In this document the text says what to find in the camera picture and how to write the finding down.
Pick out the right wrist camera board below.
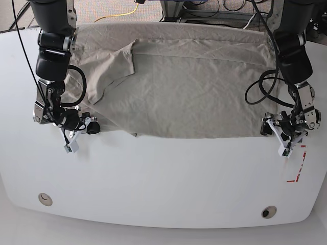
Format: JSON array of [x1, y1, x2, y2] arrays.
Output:
[[64, 141, 79, 153]]

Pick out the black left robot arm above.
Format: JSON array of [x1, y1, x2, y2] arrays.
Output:
[[261, 1, 326, 157]]

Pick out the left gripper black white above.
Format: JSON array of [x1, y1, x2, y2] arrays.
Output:
[[260, 112, 307, 150]]

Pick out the beige grey t-shirt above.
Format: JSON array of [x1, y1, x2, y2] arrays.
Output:
[[71, 22, 277, 138]]

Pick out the aluminium frame rail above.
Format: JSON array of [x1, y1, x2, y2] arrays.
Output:
[[159, 1, 262, 29]]

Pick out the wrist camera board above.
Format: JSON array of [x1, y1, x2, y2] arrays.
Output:
[[64, 141, 79, 153], [278, 145, 293, 158]]

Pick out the black coiled cables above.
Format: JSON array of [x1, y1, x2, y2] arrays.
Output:
[[244, 0, 284, 105]]

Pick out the red tape rectangle marking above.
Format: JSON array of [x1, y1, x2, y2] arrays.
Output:
[[283, 144, 308, 183]]

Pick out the right round table grommet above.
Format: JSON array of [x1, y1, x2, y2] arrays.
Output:
[[261, 206, 277, 219]]

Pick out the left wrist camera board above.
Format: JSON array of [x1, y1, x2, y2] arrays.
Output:
[[278, 145, 293, 158]]

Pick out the left round table grommet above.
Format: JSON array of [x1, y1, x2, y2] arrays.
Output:
[[38, 193, 53, 207]]

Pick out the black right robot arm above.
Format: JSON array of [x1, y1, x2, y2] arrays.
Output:
[[30, 0, 100, 153]]

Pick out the round table grommet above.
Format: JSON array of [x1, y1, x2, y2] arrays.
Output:
[[38, 193, 53, 207], [261, 206, 277, 219]]

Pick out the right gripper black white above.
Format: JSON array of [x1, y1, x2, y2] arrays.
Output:
[[59, 106, 100, 146]]

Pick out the yellow cable on floor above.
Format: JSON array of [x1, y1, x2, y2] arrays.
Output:
[[94, 2, 139, 23]]

